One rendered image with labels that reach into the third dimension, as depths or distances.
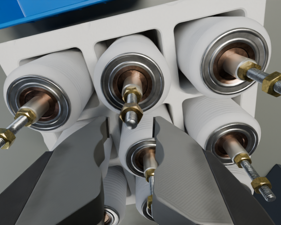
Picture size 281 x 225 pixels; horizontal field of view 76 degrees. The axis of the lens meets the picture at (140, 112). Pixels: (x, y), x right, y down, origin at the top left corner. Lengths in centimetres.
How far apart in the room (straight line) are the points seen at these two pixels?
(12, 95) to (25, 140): 40
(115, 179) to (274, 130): 51
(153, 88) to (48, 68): 12
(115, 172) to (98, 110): 15
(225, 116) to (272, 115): 40
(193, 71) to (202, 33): 4
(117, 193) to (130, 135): 15
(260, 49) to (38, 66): 25
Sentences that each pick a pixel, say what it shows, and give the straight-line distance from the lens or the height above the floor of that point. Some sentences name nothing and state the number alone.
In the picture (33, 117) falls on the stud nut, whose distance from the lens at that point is 23.
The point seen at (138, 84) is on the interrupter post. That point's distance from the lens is 19.
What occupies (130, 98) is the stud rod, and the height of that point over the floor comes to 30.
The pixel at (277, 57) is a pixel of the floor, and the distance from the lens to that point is 59.
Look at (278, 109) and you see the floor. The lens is 66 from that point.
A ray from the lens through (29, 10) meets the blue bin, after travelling 51.
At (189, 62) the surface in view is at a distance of 23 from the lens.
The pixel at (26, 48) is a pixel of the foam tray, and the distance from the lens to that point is 32.
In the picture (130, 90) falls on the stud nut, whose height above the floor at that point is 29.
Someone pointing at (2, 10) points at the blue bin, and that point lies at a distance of 46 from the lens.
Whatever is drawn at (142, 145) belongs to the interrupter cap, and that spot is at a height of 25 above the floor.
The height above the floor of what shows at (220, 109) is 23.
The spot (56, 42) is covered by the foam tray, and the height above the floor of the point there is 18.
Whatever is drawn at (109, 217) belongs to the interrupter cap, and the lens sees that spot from 39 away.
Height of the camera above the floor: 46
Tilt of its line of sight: 62 degrees down
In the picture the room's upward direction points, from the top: 177 degrees clockwise
